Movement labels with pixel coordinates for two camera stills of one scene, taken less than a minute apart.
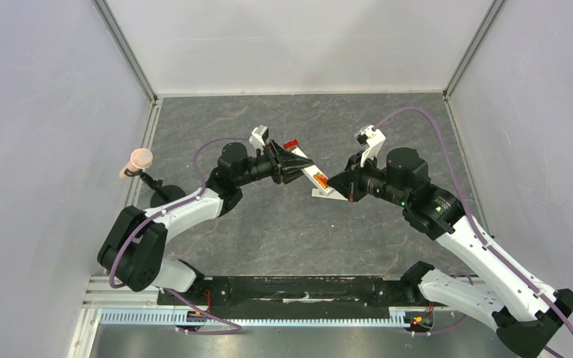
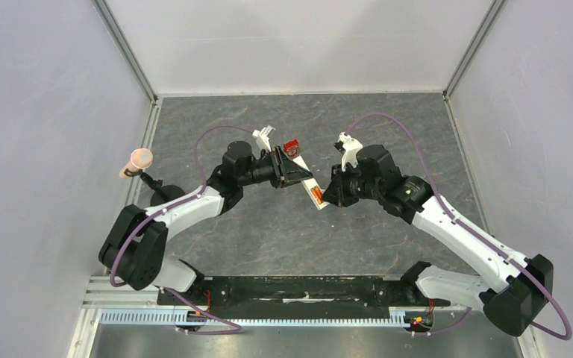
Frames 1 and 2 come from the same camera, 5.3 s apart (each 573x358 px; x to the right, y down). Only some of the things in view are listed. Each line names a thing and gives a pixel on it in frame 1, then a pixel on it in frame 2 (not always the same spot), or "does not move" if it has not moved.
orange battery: (321, 179) -> (318, 194)
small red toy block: (291, 144) does not move
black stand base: (163, 194) does not move
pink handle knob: (140, 159) does not move
